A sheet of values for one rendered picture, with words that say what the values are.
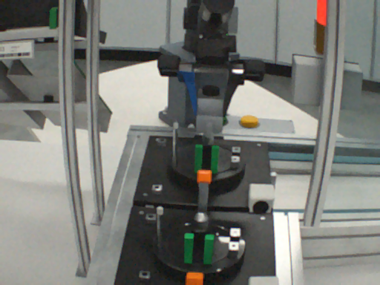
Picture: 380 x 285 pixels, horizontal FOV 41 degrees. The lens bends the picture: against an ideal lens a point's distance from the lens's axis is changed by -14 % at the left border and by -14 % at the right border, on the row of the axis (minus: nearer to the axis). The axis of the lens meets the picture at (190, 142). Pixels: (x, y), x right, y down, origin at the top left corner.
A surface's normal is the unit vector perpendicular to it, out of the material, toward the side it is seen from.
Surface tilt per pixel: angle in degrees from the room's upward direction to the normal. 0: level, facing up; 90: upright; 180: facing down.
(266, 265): 0
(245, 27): 90
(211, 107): 90
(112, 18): 90
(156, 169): 0
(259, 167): 0
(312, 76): 90
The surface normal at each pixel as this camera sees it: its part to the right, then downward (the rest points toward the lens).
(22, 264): 0.03, -0.88
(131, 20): -0.19, 0.46
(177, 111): -0.83, 0.25
